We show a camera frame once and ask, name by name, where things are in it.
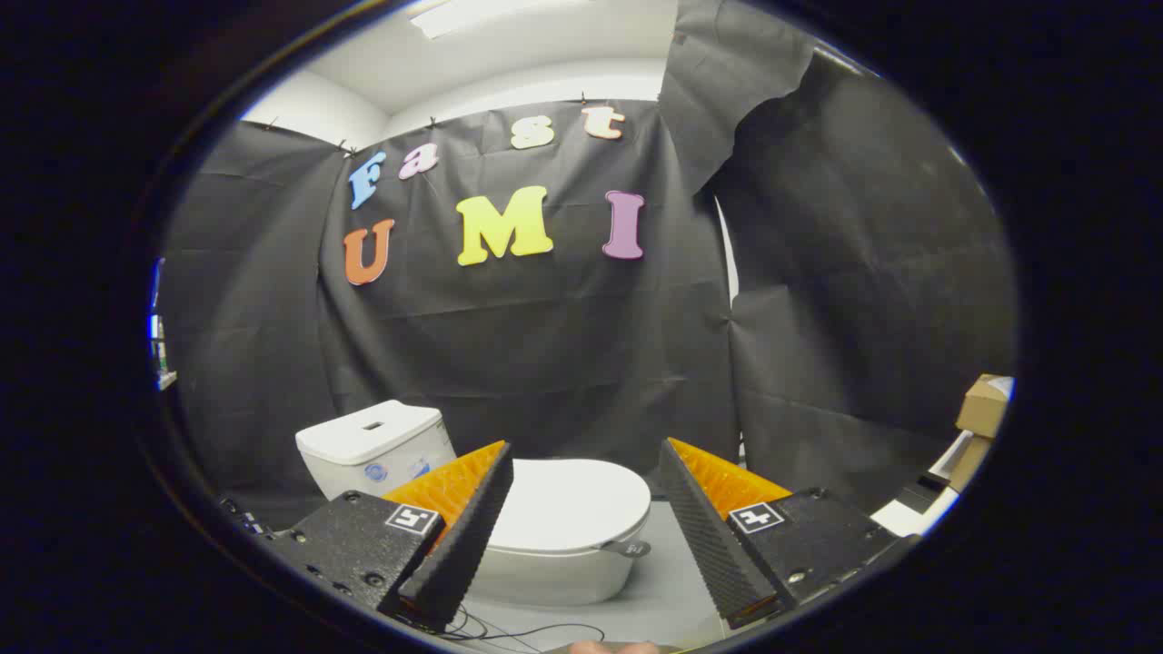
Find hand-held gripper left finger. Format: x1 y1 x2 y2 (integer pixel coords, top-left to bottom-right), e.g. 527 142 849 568
269 441 515 632

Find black power strip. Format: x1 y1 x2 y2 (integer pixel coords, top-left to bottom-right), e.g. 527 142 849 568
221 497 273 537

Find brown cardboard box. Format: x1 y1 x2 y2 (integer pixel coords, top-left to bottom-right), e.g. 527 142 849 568
949 436 993 493
956 374 1014 439

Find black backdrop cloth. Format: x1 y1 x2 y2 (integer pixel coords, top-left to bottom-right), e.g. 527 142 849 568
159 0 1017 528

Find thin black cables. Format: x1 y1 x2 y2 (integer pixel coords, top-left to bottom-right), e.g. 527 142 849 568
413 604 608 650

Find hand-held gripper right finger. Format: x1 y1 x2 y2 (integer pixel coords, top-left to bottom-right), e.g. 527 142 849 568
658 437 920 631

